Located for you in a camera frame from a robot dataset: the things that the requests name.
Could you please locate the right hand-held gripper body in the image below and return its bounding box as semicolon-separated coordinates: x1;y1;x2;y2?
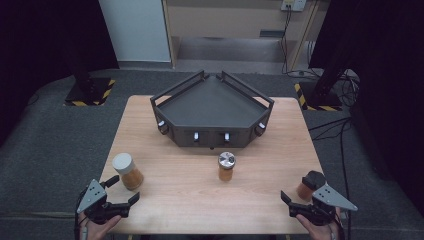
289;183;359;227

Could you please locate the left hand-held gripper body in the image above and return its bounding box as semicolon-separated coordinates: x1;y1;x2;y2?
76;178;132;225

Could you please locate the black lid spice jar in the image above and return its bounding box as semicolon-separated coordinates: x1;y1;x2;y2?
296;170;327;203

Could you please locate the white lid spice jar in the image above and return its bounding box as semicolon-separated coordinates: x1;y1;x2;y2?
111;152;145;191

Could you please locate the silver lid spice jar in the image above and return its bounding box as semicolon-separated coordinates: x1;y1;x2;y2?
217;151;237;182

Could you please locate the dark grey corner rack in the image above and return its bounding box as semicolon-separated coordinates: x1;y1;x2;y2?
149;69;275;150

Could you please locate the person's left hand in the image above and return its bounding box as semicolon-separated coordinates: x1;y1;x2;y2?
78;213;123;240

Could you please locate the person's right hand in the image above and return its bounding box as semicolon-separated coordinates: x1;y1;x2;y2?
295;208;344;240

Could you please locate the black stand with striped base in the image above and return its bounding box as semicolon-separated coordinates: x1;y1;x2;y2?
294;56;354;112
63;59;117;108

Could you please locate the black curtain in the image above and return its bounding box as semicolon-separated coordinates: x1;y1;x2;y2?
0;0;120;148
309;0;424;214

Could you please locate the white panel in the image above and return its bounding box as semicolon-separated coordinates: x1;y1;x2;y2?
98;0;172;64

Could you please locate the light wooden cabinet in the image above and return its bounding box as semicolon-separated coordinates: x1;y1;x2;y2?
162;0;323;72

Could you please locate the right hand-held gripper cable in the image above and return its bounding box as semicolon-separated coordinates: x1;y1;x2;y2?
333;209;351;240

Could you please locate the black floor cable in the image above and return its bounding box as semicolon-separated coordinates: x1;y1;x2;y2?
308;116;353;240

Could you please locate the tangled black cable bundle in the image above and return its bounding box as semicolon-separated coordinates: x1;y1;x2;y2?
333;69;361;108

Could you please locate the black cable from outlet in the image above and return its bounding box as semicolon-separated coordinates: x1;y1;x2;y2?
279;5;321;79

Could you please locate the white wall power outlet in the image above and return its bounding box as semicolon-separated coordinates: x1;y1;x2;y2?
280;0;307;12

